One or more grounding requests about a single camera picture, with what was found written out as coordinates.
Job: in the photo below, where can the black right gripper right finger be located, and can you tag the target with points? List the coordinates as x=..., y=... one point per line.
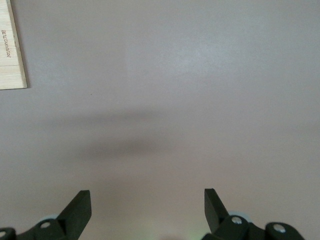
x=218, y=217

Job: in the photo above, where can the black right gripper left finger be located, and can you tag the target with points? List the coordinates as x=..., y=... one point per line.
x=72, y=217

